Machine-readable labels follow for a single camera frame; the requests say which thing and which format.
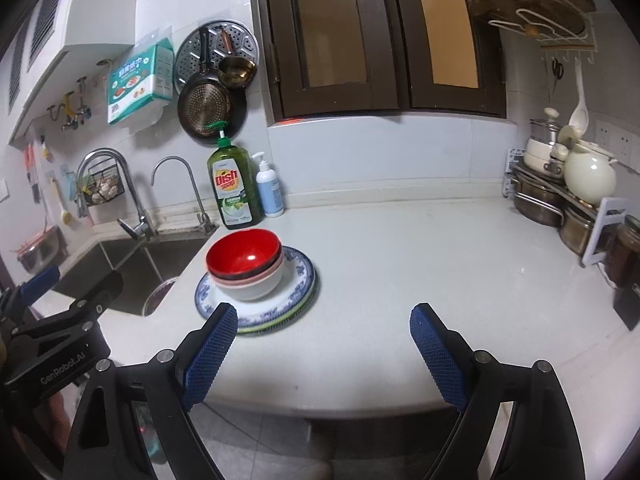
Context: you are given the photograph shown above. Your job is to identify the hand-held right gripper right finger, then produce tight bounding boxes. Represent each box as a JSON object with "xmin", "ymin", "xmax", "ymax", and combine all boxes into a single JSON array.
[{"xmin": 410, "ymin": 302, "xmax": 586, "ymax": 480}]

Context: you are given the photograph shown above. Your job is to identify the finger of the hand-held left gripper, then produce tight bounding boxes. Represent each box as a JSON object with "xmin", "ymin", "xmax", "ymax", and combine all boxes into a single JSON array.
[
  {"xmin": 0, "ymin": 265, "xmax": 62, "ymax": 327},
  {"xmin": 10, "ymin": 270, "xmax": 125, "ymax": 347}
]

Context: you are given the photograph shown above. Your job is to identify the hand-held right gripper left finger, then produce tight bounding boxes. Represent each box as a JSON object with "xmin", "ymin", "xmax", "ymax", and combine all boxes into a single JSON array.
[{"xmin": 62, "ymin": 302, "xmax": 239, "ymax": 480}]

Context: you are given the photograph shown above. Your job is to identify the large blue floral plate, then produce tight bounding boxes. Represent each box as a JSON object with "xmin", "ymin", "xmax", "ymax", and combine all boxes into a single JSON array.
[{"xmin": 194, "ymin": 246, "xmax": 318, "ymax": 330}]

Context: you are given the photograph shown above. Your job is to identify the cream bowl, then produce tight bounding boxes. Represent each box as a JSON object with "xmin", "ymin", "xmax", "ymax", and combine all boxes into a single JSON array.
[{"xmin": 212, "ymin": 255, "xmax": 287, "ymax": 303}]

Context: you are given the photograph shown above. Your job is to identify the green plate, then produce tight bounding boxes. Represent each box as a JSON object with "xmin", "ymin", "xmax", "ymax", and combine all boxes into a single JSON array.
[{"xmin": 235, "ymin": 260, "xmax": 320, "ymax": 336}]

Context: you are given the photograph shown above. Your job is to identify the pink bowl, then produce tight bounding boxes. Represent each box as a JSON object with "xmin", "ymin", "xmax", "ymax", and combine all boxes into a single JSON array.
[{"xmin": 209, "ymin": 247, "xmax": 285, "ymax": 289}]

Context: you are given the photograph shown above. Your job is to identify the red and black bowl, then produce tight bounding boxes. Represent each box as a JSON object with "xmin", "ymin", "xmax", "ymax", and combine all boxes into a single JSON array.
[{"xmin": 205, "ymin": 229, "xmax": 283, "ymax": 281}]

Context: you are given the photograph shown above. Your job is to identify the person's left forearm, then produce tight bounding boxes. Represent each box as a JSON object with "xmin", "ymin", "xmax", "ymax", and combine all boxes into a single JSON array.
[{"xmin": 42, "ymin": 392, "xmax": 71, "ymax": 443}]

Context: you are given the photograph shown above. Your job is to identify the steel basin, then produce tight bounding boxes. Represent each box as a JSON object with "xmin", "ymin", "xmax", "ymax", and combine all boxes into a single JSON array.
[{"xmin": 17, "ymin": 230, "xmax": 68, "ymax": 273}]

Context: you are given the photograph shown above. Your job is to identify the steel sink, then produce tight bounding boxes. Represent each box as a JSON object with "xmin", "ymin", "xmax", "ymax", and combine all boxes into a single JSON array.
[{"xmin": 45, "ymin": 237, "xmax": 211, "ymax": 318}]

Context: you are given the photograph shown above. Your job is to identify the white dish brush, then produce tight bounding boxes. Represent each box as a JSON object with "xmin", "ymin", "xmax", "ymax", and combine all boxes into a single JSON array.
[{"xmin": 50, "ymin": 175, "xmax": 73, "ymax": 224}]

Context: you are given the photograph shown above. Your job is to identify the tall chrome faucet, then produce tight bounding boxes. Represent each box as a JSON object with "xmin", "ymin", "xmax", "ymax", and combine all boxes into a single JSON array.
[{"xmin": 75, "ymin": 148, "xmax": 158, "ymax": 241}]

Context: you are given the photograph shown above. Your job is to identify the slim chrome faucet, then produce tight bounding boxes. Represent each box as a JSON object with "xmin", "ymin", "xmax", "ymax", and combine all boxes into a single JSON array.
[{"xmin": 151, "ymin": 156, "xmax": 220, "ymax": 235}]

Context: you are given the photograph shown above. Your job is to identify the green dish soap bottle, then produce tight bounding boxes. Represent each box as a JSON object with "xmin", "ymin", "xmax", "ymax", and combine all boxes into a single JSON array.
[{"xmin": 206, "ymin": 121, "xmax": 266, "ymax": 231}]

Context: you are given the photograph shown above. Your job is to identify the white pump bottle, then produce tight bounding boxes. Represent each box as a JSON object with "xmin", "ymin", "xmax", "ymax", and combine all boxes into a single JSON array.
[{"xmin": 251, "ymin": 151, "xmax": 285, "ymax": 219}]

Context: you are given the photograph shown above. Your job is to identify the large steel pot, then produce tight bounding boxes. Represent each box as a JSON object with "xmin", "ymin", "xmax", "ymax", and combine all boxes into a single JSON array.
[{"xmin": 512, "ymin": 170, "xmax": 568, "ymax": 227}]

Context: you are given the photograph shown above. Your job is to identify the small steel pot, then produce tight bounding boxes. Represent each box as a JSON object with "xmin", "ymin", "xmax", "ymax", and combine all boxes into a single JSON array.
[{"xmin": 559, "ymin": 202, "xmax": 601, "ymax": 256}]

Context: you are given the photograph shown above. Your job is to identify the black knife block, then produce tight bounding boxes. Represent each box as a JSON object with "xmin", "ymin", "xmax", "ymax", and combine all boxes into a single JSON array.
[{"xmin": 612, "ymin": 282, "xmax": 640, "ymax": 332}]

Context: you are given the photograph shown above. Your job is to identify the white stand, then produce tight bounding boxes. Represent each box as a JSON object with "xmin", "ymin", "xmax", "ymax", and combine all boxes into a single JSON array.
[{"xmin": 580, "ymin": 196, "xmax": 640, "ymax": 267}]

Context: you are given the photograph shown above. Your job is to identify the metal pot rack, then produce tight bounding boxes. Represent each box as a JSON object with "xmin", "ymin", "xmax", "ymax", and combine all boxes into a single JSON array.
[{"xmin": 502, "ymin": 147, "xmax": 601, "ymax": 221}]

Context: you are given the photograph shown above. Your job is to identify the glass jar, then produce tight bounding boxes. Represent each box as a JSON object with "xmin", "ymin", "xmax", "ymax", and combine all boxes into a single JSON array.
[{"xmin": 602, "ymin": 220, "xmax": 640, "ymax": 288}]

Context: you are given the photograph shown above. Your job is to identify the paper towel packet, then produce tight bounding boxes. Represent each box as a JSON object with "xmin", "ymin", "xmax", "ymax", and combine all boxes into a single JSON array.
[{"xmin": 106, "ymin": 40, "xmax": 176, "ymax": 136}]

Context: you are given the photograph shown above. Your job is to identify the bronze frying pan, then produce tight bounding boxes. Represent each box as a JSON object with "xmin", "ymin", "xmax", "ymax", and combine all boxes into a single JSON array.
[{"xmin": 177, "ymin": 27, "xmax": 233, "ymax": 138}]

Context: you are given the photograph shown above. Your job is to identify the white pot with glass lid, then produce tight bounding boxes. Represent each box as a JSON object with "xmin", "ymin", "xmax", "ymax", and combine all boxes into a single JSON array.
[{"xmin": 524, "ymin": 107, "xmax": 563, "ymax": 171}]

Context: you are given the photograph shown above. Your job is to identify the black round pan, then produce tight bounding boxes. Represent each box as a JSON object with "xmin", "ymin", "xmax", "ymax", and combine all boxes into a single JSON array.
[{"xmin": 220, "ymin": 85, "xmax": 249, "ymax": 147}]

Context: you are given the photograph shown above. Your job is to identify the cream enamel kettle pot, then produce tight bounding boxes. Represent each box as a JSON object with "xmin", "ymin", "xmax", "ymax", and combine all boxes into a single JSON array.
[{"xmin": 564, "ymin": 141, "xmax": 619, "ymax": 206}]

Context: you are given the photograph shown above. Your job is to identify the round metal steamer tray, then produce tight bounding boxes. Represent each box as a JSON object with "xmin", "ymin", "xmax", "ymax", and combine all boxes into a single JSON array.
[{"xmin": 174, "ymin": 20, "xmax": 260, "ymax": 98}]

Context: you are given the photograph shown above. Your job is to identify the brass ladle pot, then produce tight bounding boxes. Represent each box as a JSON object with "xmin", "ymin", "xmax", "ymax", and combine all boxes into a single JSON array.
[{"xmin": 217, "ymin": 30, "xmax": 258, "ymax": 90}]

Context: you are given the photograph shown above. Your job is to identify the white hanging spoon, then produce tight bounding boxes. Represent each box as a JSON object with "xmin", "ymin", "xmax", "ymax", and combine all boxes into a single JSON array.
[{"xmin": 567, "ymin": 57, "xmax": 591, "ymax": 138}]

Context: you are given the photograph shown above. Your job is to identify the dark wooden window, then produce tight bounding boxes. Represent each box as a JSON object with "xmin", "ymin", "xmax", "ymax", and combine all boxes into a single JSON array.
[{"xmin": 247, "ymin": 0, "xmax": 507, "ymax": 123}]

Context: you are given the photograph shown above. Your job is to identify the round wooden cutting board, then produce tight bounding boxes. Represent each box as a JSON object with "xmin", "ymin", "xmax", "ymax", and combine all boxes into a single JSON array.
[{"xmin": 467, "ymin": 0, "xmax": 588, "ymax": 36}]

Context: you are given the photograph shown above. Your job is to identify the wire hanging basket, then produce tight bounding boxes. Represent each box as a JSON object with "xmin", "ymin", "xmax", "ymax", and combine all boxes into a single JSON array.
[{"xmin": 77, "ymin": 162, "xmax": 126, "ymax": 207}]

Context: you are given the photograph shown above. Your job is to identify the brass wall pipe valves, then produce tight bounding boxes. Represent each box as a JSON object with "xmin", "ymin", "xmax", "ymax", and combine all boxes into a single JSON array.
[{"xmin": 46, "ymin": 76, "xmax": 93, "ymax": 132}]

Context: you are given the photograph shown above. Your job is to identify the white wall socket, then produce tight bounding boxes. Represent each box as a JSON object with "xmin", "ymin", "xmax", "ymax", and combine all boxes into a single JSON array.
[{"xmin": 595, "ymin": 119, "xmax": 640, "ymax": 165}]

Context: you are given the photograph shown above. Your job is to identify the white wire wall rack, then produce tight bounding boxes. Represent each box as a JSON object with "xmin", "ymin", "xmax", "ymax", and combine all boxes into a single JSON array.
[{"xmin": 452, "ymin": 0, "xmax": 598, "ymax": 63}]

